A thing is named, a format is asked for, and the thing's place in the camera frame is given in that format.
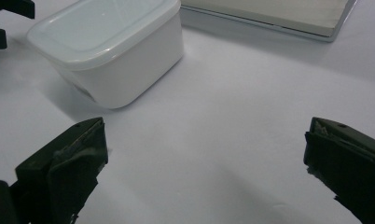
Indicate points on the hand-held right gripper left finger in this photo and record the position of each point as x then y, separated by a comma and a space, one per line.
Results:
67, 168

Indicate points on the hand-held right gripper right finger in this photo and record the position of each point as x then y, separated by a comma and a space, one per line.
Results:
350, 165

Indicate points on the white container lid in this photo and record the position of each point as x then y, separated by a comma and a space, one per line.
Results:
98, 31

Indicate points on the white plastic container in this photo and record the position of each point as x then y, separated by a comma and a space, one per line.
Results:
129, 74

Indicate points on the flat silver tray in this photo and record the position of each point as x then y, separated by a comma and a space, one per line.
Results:
269, 12

